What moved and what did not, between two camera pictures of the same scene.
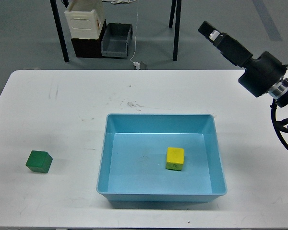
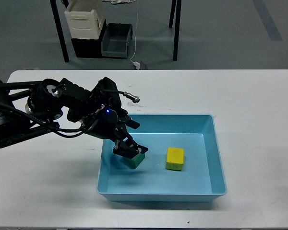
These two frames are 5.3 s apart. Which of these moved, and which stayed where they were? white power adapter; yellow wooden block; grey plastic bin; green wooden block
Moved: green wooden block
Stayed: grey plastic bin; white power adapter; yellow wooden block
